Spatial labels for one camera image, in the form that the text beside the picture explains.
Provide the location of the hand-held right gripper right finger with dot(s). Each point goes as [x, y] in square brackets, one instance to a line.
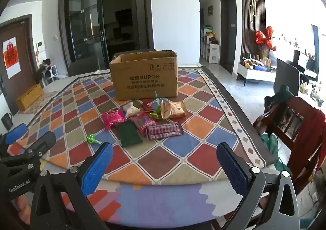
[233, 168]

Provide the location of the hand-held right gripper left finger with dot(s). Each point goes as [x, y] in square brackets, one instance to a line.
[98, 166]

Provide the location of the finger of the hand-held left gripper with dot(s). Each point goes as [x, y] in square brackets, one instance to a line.
[15, 133]
[43, 140]

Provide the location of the green dotted candy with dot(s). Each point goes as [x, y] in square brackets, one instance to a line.
[90, 139]

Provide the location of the dark green snack packet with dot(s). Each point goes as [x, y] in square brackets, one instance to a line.
[128, 134]

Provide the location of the pink snack packet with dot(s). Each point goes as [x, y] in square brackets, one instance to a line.
[113, 119]

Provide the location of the red snack packet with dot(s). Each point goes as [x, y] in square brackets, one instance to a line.
[141, 121]

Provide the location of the cream candy packet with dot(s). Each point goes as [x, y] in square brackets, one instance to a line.
[131, 110]

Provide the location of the maroon striped snack packet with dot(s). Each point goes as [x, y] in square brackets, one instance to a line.
[155, 133]
[173, 129]

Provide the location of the small red candy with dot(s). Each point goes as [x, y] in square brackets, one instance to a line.
[147, 106]

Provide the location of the golden brown snack packet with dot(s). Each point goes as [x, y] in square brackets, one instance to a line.
[174, 110]

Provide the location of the green stick packet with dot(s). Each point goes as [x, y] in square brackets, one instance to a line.
[157, 101]

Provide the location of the brown cardboard box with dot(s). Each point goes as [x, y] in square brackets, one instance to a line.
[145, 79]

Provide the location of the black mug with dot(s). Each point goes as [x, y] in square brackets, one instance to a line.
[6, 121]

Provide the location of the beige floral cloth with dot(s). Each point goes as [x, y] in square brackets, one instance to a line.
[40, 103]

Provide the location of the yellow rectangular box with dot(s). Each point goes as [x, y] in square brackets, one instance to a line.
[29, 97]

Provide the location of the pastel patterned mat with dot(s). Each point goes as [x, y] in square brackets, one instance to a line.
[132, 194]

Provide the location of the teal green cloth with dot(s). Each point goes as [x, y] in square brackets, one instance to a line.
[271, 146]

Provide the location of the colourful checked tablecloth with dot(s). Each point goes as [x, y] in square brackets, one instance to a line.
[178, 153]

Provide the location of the small white rack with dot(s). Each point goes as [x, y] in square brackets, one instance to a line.
[54, 72]

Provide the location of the red and white door poster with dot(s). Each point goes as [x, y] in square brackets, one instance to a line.
[11, 58]

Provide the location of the brown entrance door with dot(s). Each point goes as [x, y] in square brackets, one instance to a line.
[25, 49]

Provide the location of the dark green garment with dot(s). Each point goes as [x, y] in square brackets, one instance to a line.
[280, 96]

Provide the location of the red garment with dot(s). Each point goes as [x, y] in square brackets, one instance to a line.
[313, 133]

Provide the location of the dark red wooden chair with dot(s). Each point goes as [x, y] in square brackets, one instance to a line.
[300, 103]

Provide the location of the white low cabinet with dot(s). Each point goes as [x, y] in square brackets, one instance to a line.
[254, 74]

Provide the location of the dark grey slim chair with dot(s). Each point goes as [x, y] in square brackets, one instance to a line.
[287, 77]

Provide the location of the pile of assorted household items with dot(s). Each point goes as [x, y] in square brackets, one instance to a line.
[257, 63]

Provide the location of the white hallway shelf unit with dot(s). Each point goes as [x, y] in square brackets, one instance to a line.
[211, 51]

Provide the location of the black framed glass sliding door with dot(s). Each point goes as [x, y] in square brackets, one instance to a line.
[84, 23]

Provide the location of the black television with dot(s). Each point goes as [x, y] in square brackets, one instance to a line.
[304, 60]

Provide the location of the red balloon bow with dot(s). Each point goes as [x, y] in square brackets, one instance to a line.
[264, 37]

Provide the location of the dark interior door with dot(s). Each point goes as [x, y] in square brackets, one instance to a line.
[228, 33]

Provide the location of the gold loop wall ornament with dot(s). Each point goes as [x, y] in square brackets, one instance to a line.
[252, 10]

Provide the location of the small framed wall picture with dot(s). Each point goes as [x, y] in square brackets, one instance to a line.
[210, 10]

